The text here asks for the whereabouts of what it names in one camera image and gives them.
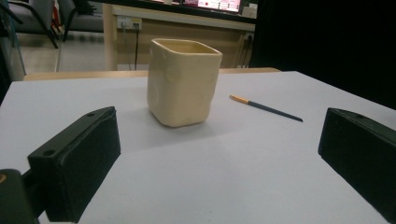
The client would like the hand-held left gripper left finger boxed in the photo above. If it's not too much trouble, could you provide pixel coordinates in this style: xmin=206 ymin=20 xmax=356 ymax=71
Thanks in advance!
xmin=27 ymin=105 xmax=121 ymax=224

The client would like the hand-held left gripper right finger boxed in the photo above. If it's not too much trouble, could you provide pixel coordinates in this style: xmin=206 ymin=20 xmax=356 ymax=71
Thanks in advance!
xmin=318 ymin=107 xmax=396 ymax=224

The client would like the dark pencil with orange end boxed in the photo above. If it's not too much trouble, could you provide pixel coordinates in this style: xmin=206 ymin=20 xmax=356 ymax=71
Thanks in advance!
xmin=229 ymin=94 xmax=304 ymax=123

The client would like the cream square ceramic cup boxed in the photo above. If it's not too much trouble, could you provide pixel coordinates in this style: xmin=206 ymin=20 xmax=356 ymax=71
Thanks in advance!
xmin=147 ymin=37 xmax=223 ymax=129

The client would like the black curtain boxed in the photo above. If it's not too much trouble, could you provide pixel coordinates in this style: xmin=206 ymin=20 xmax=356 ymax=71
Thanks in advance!
xmin=249 ymin=0 xmax=396 ymax=110

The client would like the grey chair with black legs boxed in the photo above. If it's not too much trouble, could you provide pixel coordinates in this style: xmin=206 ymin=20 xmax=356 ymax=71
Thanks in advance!
xmin=0 ymin=0 xmax=60 ymax=49

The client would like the light wooden desk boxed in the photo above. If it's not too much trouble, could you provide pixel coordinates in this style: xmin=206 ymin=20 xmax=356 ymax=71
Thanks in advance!
xmin=102 ymin=3 xmax=257 ymax=71

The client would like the monitor with pink screen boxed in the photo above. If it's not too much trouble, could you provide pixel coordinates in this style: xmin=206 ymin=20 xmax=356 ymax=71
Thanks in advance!
xmin=183 ymin=0 xmax=243 ymax=13

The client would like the black power cable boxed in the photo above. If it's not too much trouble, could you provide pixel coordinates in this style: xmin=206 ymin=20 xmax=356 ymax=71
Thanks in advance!
xmin=134 ymin=23 xmax=140 ymax=71

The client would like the grey armchair with black frame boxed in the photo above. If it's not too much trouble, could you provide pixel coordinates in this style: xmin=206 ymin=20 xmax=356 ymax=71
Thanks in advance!
xmin=57 ymin=0 xmax=105 ymax=43

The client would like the white wall power socket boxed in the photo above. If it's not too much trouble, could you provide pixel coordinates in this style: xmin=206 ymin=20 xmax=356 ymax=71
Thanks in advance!
xmin=116 ymin=16 xmax=143 ymax=31

